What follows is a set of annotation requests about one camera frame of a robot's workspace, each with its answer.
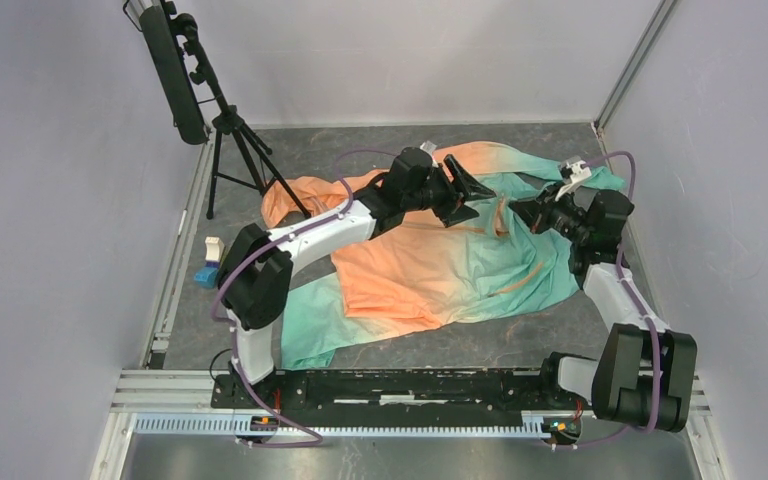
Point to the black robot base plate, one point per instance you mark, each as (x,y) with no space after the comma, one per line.
(413,398)

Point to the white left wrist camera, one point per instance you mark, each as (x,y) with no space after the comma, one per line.
(429,148)

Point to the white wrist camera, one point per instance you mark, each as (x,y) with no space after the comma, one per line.
(574,173)
(429,148)

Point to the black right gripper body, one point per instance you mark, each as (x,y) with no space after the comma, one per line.
(559,215)

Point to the blue wooden block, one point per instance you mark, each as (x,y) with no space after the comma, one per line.
(206,277)

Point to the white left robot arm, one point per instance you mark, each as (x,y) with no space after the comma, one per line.
(253,280)

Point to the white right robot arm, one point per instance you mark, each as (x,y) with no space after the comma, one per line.
(644,376)

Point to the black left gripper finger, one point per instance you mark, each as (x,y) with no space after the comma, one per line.
(464,183)
(454,214)

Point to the aluminium frame rail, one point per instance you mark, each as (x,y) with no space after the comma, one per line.
(168,297)

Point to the orange and teal jacket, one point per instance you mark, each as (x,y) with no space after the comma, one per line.
(422,276)

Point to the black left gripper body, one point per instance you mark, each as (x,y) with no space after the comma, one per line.
(443,195)

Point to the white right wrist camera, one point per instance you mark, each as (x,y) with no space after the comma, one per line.
(574,173)

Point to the black light panel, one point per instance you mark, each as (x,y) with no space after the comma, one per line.
(155,23)

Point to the white wooden block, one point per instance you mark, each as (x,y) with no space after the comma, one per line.
(214,249)

